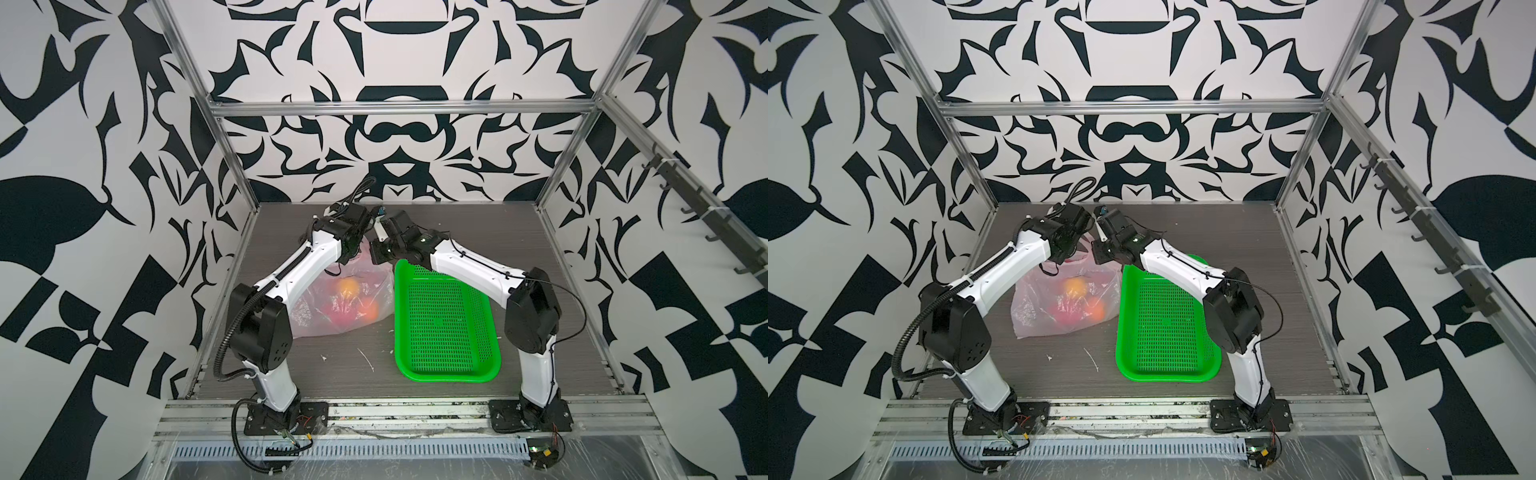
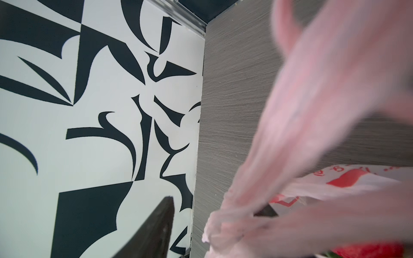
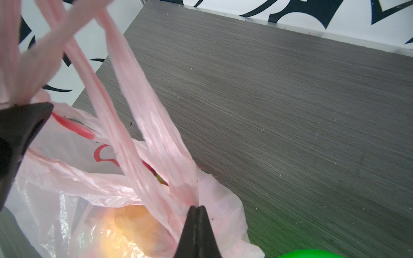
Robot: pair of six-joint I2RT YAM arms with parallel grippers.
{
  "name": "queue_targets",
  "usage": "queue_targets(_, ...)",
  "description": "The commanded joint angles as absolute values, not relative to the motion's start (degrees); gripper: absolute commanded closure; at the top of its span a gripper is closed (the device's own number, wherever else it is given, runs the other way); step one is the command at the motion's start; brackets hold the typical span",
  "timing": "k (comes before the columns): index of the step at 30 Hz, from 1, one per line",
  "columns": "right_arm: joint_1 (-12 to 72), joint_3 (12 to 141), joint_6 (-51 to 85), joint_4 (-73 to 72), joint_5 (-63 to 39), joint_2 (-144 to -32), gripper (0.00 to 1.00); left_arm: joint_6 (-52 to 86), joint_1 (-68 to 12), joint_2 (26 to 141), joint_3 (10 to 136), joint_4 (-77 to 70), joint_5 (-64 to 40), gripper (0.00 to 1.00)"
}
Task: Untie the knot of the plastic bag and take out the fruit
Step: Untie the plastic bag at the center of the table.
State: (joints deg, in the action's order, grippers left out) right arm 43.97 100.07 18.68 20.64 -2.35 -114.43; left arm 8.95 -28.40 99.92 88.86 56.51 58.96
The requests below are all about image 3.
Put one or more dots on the pink plastic bag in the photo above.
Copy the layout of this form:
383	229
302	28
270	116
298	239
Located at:
84	160

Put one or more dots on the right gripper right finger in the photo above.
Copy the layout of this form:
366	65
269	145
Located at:
206	242

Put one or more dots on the green plastic basket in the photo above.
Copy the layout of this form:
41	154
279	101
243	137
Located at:
311	253

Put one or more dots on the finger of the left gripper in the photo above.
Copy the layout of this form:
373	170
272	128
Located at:
19	127

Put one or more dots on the orange fruit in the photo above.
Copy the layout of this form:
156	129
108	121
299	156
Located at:
132	232

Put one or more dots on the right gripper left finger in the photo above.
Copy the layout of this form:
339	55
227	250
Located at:
187	246

